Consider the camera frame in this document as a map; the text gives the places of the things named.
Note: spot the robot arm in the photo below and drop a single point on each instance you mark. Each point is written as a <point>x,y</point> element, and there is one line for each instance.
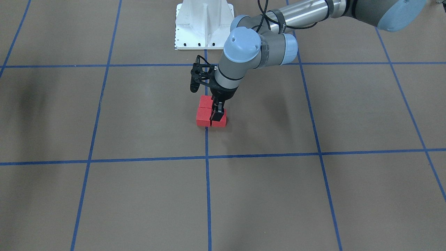
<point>266,40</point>

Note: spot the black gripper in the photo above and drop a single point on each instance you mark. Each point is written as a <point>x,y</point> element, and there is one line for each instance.
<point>223,94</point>

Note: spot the red block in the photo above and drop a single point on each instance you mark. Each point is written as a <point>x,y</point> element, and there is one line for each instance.
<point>222,122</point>
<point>206,102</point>

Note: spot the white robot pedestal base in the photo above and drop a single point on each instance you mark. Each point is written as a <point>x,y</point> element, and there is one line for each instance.
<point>202,24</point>

